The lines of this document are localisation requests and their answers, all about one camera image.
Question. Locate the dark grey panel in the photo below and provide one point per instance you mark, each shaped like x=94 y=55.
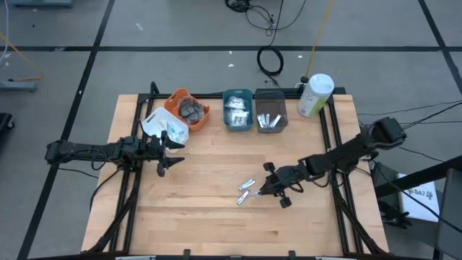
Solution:
x=451 y=216

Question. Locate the black round knob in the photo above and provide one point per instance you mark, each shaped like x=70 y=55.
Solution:
x=304 y=79

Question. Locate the labelled bag of cotton pads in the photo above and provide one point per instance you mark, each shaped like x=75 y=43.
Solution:
x=237 y=117

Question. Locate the white printed cardboard box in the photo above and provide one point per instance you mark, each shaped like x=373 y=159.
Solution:
x=418 y=196

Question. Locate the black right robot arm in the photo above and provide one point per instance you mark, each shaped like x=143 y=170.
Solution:
x=346 y=153

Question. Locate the black slanted bar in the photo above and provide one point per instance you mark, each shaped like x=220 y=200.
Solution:
x=433 y=169

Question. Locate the black aluminium table frame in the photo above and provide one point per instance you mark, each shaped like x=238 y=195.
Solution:
x=213 y=96

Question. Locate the grey metal floor base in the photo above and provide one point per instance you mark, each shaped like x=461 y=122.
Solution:
x=18 y=86

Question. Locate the white plastic bin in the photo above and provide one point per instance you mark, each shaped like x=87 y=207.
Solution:
x=155 y=121

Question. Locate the orange plastic bin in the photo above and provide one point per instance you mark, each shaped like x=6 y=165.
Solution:
x=173 y=103

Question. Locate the dark grey round sponge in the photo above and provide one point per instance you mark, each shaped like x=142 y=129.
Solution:
x=193 y=116
x=198 y=108
x=186 y=107

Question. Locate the blue toothbrush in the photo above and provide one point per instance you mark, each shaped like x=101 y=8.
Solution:
x=169 y=127

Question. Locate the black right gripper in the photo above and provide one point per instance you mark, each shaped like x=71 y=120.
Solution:
x=288 y=175

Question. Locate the teal plastic bin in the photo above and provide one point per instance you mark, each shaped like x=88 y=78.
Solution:
x=238 y=128

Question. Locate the white green wipes canister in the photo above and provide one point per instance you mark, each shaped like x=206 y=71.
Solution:
x=314 y=97

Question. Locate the clear bag of cotton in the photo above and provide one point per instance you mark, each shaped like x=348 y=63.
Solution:
x=234 y=103

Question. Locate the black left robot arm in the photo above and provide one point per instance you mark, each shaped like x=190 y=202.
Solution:
x=83 y=153

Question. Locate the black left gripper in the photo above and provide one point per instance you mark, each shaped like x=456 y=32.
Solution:
x=157 y=150

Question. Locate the teal white toothbrush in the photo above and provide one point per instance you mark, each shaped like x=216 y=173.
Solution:
x=177 y=134

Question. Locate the black floor object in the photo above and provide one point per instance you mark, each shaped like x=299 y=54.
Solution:
x=5 y=124

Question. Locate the grey plastic bin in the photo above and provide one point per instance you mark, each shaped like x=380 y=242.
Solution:
x=270 y=104

